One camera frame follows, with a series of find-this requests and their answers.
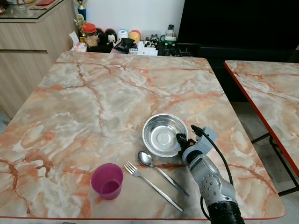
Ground round steel bowl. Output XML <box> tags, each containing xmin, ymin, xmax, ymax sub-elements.
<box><xmin>142</xmin><ymin>113</ymin><xmax>189</xmax><ymax>158</ymax></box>

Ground marble table with red edge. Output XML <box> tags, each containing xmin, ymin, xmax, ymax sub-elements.
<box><xmin>224</xmin><ymin>60</ymin><xmax>299</xmax><ymax>196</ymax></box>

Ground light wooden cabinet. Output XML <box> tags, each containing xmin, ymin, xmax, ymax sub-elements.
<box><xmin>0</xmin><ymin>0</ymin><xmax>78</xmax><ymax>118</ymax></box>

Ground black pouch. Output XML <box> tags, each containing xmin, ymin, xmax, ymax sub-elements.
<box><xmin>114</xmin><ymin>38</ymin><xmax>137</xmax><ymax>53</ymax></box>

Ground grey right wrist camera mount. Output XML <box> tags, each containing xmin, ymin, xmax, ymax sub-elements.
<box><xmin>181</xmin><ymin>127</ymin><xmax>218</xmax><ymax>164</ymax></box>

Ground black television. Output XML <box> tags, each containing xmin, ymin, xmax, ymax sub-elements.
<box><xmin>177</xmin><ymin>0</ymin><xmax>299</xmax><ymax>50</ymax></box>

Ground black mouse figure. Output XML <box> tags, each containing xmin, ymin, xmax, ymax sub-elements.
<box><xmin>96</xmin><ymin>28</ymin><xmax>117</xmax><ymax>48</ymax></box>

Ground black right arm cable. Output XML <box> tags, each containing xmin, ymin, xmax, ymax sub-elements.
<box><xmin>191</xmin><ymin>125</ymin><xmax>234</xmax><ymax>220</ymax></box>

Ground steel spoon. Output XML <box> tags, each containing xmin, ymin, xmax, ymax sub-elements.
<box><xmin>138</xmin><ymin>151</ymin><xmax>190</xmax><ymax>196</ymax></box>

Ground white box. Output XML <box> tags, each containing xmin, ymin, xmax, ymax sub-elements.
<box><xmin>135</xmin><ymin>40</ymin><xmax>159</xmax><ymax>56</ymax></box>

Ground yellow round figure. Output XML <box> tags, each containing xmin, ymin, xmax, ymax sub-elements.
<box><xmin>129</xmin><ymin>30</ymin><xmax>142</xmax><ymax>43</ymax></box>

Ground gold trophy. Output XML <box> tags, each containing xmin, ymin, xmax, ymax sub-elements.
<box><xmin>75</xmin><ymin>0</ymin><xmax>90</xmax><ymax>28</ymax></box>

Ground jar with red lid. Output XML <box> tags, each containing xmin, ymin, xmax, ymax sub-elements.
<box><xmin>82</xmin><ymin>23</ymin><xmax>98</xmax><ymax>48</ymax></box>

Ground white and blue round figure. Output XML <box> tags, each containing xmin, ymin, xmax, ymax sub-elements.
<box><xmin>117</xmin><ymin>29</ymin><xmax>129</xmax><ymax>42</ymax></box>

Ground white tissue pack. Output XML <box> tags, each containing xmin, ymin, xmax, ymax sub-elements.
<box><xmin>69</xmin><ymin>32</ymin><xmax>88</xmax><ymax>52</ymax></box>

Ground steel fork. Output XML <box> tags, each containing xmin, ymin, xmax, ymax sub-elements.
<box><xmin>124</xmin><ymin>161</ymin><xmax>184</xmax><ymax>212</ymax></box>

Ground purple plastic cup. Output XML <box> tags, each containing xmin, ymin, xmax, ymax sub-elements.
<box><xmin>91</xmin><ymin>163</ymin><xmax>124</xmax><ymax>200</ymax></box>

